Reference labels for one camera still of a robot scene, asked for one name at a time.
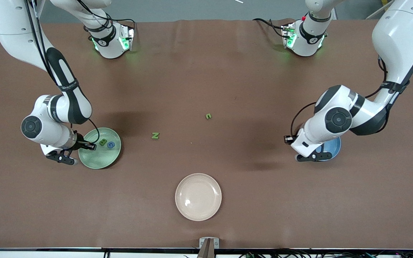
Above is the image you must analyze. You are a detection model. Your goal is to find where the light green plate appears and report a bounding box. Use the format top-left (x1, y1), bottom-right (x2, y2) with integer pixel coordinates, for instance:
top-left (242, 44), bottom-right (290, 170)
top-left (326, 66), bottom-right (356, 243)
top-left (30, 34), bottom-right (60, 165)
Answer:
top-left (78, 127), bottom-right (122, 169)

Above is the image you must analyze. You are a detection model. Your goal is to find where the blue plate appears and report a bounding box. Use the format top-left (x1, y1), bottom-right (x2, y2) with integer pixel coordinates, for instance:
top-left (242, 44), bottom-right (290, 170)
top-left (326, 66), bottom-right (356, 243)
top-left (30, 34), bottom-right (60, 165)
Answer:
top-left (316, 136), bottom-right (342, 162)

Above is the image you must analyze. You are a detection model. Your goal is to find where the beige plate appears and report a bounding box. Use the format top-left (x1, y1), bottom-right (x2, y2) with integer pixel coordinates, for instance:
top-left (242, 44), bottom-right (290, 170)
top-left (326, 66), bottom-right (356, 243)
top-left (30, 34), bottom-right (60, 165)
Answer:
top-left (175, 173), bottom-right (222, 221)

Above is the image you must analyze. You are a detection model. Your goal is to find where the metal base connector box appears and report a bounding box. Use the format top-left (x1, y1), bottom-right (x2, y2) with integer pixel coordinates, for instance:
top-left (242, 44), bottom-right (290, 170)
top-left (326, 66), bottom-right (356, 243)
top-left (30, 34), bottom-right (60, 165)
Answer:
top-left (118, 25), bottom-right (136, 51)

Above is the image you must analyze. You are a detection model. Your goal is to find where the brown table mat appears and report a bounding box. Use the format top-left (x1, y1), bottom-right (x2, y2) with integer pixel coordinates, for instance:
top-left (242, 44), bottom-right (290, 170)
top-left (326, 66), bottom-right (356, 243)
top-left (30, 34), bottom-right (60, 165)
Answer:
top-left (0, 18), bottom-right (413, 250)

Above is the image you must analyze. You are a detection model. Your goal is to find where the black base cable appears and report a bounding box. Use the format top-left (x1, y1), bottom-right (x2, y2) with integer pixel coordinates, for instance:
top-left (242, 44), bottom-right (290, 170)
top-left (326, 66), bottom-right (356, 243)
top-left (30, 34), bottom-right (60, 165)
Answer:
top-left (252, 18), bottom-right (286, 39)
top-left (95, 9), bottom-right (136, 29)

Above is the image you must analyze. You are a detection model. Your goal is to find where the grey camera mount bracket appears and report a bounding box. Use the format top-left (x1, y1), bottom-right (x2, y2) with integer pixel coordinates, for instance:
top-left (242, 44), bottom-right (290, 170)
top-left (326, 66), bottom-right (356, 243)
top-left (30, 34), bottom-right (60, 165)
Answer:
top-left (196, 237), bottom-right (220, 258)

